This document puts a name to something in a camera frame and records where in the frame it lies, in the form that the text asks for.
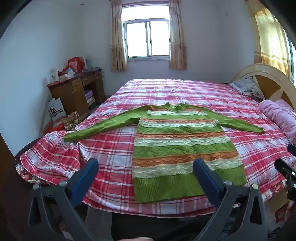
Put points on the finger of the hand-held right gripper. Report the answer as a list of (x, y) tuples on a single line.
[(284, 168)]

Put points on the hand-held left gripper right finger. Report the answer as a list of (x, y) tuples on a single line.
[(208, 179)]

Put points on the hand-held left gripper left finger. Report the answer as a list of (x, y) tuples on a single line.
[(85, 176)]

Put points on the green orange striped knit sweater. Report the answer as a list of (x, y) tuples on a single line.
[(180, 148)]

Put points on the red white plaid bed sheet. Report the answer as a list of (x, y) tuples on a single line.
[(111, 143)]

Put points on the pink quilt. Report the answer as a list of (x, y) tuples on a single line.
[(277, 113)]

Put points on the red plastic bag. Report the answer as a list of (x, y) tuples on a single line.
[(58, 126)]

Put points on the floral fabric bag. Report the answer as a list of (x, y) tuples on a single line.
[(70, 120)]

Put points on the white paper bag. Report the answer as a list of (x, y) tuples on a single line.
[(56, 110)]

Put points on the stacked boxes in desk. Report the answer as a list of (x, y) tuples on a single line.
[(89, 97)]

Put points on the cream wooden bed headboard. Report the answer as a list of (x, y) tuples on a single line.
[(268, 85)]

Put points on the brown wooden desk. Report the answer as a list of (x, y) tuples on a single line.
[(69, 92)]

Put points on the grey patterned pillow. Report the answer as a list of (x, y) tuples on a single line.
[(248, 88)]

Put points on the tissue pack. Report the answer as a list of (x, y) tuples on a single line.
[(67, 75)]

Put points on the white carton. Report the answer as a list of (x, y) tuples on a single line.
[(53, 76)]

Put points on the red gift box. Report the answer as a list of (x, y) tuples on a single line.
[(75, 64)]

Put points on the side window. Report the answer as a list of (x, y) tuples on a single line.
[(291, 55)]

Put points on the yellow curtain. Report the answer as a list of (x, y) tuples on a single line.
[(268, 34)]

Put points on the beige patterned curtain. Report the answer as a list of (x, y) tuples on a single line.
[(118, 41), (177, 39)]

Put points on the window with metal frame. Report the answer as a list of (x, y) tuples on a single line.
[(148, 39)]

